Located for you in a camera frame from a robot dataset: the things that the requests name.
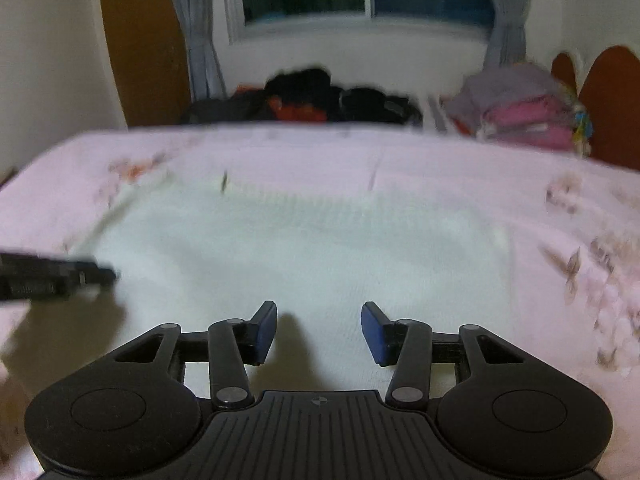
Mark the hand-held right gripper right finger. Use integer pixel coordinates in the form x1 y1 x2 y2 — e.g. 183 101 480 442
361 301 527 409

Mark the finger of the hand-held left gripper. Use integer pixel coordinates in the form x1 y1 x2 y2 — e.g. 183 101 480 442
0 252 119 303

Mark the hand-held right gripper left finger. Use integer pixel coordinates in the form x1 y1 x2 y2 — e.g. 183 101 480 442
114 301 278 409

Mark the white knit sweater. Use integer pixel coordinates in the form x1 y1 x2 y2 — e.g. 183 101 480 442
65 175 516 397

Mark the pile of dark clothes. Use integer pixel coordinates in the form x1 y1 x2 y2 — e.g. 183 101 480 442
180 67 426 128

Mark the stack of folded clothes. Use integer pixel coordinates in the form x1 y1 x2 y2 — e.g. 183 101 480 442
442 62 593 153

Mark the pink floral bed sheet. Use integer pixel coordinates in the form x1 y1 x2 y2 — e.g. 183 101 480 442
0 125 640 480

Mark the brown wooden door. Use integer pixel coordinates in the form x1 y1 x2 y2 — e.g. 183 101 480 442
97 0 193 128

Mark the grey curtain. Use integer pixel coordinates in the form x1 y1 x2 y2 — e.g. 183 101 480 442
165 0 227 99
480 0 538 68

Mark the scalloped brown headboard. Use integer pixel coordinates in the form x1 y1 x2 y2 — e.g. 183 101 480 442
550 45 640 171

